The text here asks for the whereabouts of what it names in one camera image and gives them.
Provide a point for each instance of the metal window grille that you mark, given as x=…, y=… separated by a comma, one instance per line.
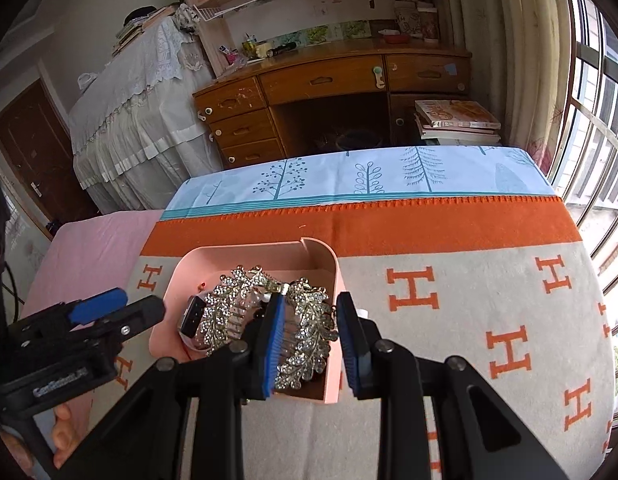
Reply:
x=596, y=125

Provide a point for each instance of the pink bed sheet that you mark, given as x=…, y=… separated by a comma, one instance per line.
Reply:
x=89, y=255

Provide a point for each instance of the strip of green postcards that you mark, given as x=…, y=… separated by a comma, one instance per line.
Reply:
x=319, y=34

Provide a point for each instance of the pink smartwatch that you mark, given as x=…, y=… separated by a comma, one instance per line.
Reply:
x=191, y=316

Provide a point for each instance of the pink plastic tray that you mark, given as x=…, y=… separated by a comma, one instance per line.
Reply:
x=269, y=255

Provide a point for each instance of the wooden desk with drawers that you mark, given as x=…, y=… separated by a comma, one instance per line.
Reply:
x=319, y=80

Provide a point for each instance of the floral storage tin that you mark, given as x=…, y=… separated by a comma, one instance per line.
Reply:
x=406, y=19

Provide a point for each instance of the white lace cloth cover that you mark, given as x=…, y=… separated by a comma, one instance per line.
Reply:
x=139, y=110

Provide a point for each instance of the black hat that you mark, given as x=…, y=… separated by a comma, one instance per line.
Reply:
x=139, y=14

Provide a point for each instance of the black flashlight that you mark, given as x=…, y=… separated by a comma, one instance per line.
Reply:
x=281, y=50

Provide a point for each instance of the rhinestone leaf hair comb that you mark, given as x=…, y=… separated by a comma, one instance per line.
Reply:
x=309, y=312

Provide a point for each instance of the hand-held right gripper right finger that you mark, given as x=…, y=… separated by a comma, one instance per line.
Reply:
x=351, y=347

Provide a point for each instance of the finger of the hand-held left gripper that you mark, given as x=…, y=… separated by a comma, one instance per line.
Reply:
x=134, y=317
x=96, y=305

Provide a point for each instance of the stack of large books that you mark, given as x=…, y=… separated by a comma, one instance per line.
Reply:
x=459, y=112

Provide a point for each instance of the red dish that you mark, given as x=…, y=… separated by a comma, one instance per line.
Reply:
x=396, y=38

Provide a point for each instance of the person's left hand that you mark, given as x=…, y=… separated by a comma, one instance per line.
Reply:
x=66, y=435

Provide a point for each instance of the cream curtain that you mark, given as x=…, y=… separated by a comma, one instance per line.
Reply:
x=504, y=60

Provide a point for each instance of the brown wooden door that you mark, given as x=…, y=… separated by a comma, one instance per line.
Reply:
x=34, y=155

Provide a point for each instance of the white drawer safety lock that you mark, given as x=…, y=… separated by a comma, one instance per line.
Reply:
x=378, y=77

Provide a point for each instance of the blue tree print sheet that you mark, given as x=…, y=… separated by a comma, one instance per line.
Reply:
x=329, y=180

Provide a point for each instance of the pile of old books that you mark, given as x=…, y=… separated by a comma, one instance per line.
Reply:
x=134, y=30

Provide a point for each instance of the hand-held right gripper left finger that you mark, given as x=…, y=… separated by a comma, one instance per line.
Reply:
x=271, y=350

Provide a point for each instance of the orange patterned blanket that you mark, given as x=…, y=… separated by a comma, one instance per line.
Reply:
x=439, y=350

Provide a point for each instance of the pen jar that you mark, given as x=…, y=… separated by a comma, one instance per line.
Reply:
x=249, y=49

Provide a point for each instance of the wooden bookshelf hutch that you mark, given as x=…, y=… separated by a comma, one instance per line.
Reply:
x=211, y=45

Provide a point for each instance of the white plastic bag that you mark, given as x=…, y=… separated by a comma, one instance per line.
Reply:
x=87, y=81

